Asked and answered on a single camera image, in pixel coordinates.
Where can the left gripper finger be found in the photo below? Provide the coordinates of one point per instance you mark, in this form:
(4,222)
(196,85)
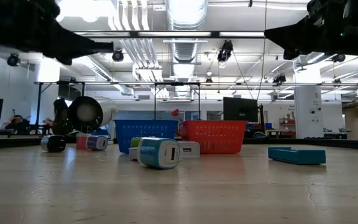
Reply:
(76,39)
(79,49)

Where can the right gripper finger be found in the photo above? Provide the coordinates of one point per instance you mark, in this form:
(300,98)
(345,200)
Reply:
(291,40)
(291,28)

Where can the pink white USB charger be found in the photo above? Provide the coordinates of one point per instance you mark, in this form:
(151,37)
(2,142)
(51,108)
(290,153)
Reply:
(81,142)

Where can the purple white USB charger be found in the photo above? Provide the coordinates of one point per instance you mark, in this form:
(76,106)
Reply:
(96,143)

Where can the black silver USB charger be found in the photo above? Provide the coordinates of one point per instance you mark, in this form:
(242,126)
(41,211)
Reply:
(53,143)

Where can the green white USB charger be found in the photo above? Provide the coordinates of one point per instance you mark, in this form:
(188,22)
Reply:
(135,142)

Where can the teal digital clock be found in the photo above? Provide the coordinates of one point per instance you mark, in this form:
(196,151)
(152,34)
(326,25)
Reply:
(297,155)

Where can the red plastic basket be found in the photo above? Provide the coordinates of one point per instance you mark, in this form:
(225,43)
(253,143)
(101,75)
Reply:
(213,137)

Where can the teal white USB charger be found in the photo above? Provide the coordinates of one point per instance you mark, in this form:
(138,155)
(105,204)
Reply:
(154,152)

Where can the dark office chair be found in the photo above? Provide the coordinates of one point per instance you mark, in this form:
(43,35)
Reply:
(259,135)

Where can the black ceiling spotlight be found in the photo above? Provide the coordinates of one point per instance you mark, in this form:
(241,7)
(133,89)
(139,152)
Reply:
(117,55)
(339,59)
(13,59)
(279,78)

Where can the black rig posts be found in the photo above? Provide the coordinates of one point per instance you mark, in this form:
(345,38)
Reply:
(38,105)

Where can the person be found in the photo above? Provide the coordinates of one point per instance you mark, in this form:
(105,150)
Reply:
(15,122)
(60,118)

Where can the white square pillar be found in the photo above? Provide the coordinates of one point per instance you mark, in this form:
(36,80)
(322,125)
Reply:
(308,118)

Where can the red storage shelf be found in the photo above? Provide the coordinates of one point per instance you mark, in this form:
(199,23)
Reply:
(286,130)

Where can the blue plastic basket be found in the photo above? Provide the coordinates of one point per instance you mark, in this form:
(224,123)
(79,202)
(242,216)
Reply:
(148,130)

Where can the small red object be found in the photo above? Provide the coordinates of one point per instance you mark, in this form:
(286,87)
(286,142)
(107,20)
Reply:
(175,112)

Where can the black hanging overhead camera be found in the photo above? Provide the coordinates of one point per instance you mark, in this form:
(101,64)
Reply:
(225,51)

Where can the thin black stand frame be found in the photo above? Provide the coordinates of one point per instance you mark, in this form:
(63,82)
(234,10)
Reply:
(172,83)

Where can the silver ventilation duct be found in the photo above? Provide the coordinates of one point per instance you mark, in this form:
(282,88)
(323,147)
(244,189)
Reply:
(185,49)

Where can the black aluminium table frame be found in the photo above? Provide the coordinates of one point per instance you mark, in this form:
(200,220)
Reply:
(337,143)

